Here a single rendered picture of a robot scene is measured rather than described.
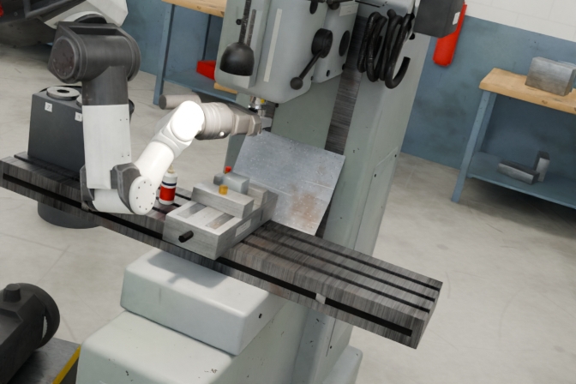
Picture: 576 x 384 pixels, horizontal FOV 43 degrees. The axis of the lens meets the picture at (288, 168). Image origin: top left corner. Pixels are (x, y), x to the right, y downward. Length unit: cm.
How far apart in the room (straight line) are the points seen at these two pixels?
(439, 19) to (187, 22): 500
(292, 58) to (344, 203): 66
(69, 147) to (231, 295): 66
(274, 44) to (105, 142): 47
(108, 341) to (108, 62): 68
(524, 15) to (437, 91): 86
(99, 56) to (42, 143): 79
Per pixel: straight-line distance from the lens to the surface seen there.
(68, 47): 144
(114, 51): 147
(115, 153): 147
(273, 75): 171
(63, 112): 213
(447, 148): 609
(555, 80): 536
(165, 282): 182
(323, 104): 217
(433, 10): 189
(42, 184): 212
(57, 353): 232
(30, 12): 150
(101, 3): 152
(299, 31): 169
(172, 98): 170
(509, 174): 549
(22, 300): 216
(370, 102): 213
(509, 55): 590
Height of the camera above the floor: 177
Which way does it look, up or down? 20 degrees down
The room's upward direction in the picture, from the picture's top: 12 degrees clockwise
